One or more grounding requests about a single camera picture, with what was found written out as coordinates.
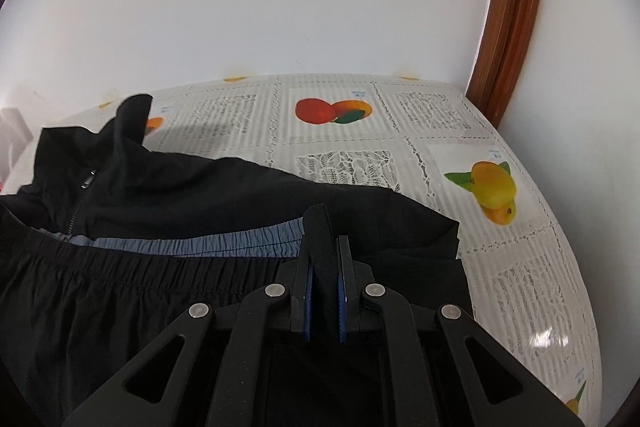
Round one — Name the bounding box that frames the black white blue jacket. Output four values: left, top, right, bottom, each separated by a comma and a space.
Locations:
1, 94, 471, 426

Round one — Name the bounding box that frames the fruit-print white tablecloth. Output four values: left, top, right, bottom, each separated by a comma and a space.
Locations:
49, 74, 601, 427

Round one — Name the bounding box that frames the white plastic bag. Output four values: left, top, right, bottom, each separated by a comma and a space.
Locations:
1, 86, 56, 195

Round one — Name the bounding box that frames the brown wooden door frame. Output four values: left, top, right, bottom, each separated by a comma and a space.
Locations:
465, 0, 540, 127

